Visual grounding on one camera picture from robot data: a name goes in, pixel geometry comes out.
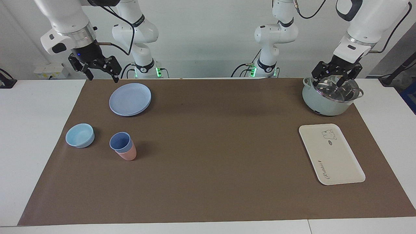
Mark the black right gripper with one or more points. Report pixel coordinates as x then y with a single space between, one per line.
89 53

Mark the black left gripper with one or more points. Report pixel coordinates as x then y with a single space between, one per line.
343 63

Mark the blue plastic cup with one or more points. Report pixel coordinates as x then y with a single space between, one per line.
120 142

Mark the pink plastic cup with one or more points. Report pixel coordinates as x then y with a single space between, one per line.
128 155

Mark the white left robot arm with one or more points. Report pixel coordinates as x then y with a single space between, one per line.
276 32

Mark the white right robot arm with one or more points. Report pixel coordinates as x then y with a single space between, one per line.
65 19

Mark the cream rectangular tray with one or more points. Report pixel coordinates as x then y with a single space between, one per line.
331 159

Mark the glass pot lid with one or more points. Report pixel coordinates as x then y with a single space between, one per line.
328 91

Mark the blue plastic plate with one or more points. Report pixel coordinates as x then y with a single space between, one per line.
130 99

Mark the light blue bowl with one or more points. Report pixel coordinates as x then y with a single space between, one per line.
79 136

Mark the blue crate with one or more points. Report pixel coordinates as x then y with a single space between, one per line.
410 97

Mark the black table clamp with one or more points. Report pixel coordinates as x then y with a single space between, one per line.
6 83

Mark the brown table mat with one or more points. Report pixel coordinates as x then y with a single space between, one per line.
211 162

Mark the white wall socket box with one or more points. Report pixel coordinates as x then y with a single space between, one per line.
52 71

